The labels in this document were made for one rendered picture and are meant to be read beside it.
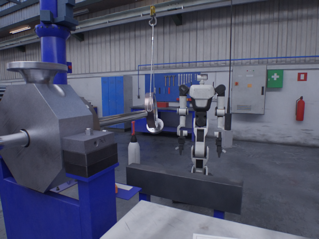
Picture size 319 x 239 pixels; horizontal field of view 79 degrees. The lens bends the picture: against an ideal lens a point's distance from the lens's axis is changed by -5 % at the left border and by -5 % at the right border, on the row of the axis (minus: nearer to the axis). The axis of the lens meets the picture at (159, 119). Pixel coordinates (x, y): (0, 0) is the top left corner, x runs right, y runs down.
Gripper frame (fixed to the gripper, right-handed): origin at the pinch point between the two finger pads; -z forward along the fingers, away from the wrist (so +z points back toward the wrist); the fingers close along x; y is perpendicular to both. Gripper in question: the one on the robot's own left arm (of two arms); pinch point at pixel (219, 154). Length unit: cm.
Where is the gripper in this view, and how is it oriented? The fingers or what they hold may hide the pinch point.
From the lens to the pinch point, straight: 247.6
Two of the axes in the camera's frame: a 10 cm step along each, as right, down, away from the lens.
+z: 0.5, -10.0, 0.6
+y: 9.7, 0.3, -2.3
